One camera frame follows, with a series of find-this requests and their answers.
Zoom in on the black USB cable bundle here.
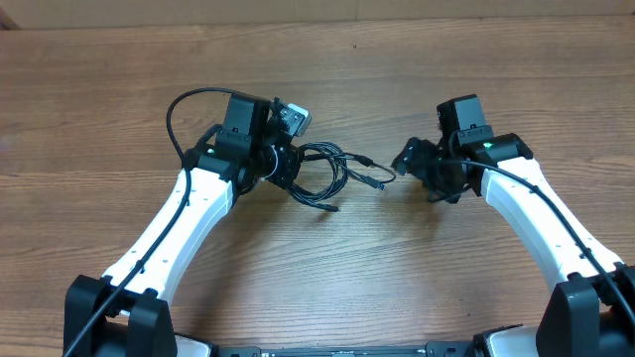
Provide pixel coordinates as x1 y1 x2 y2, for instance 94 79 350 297
285 141 398 213

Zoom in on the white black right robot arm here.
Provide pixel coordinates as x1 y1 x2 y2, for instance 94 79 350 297
392 94 634 357

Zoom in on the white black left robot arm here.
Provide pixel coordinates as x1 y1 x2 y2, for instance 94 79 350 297
63 89 312 357

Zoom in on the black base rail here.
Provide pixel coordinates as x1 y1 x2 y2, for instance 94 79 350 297
173 339 497 357

